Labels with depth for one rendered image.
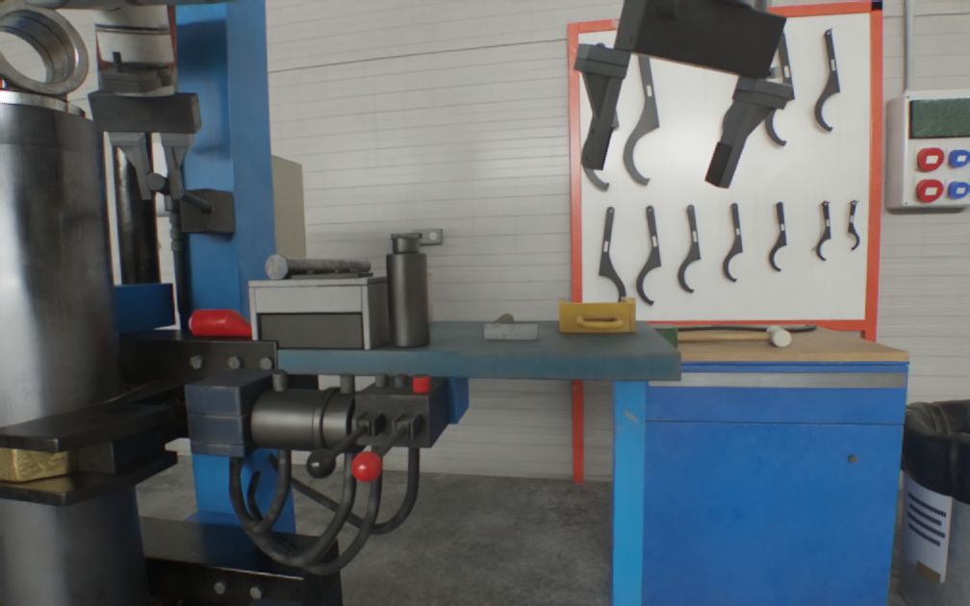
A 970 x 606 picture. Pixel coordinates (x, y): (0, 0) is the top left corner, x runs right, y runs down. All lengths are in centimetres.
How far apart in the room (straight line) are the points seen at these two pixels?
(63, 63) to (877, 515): 216
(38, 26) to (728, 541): 197
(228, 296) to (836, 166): 264
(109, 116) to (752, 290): 255
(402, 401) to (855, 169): 256
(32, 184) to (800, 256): 277
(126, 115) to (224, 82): 53
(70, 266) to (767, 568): 182
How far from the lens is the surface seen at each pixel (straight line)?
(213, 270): 133
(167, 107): 84
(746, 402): 157
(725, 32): 50
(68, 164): 101
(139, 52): 82
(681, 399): 152
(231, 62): 138
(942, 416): 237
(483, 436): 284
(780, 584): 184
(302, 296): 94
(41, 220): 99
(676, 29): 48
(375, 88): 298
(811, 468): 170
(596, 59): 46
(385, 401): 78
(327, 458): 64
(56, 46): 117
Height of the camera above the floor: 122
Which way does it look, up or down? 5 degrees down
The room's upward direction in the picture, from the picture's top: 1 degrees counter-clockwise
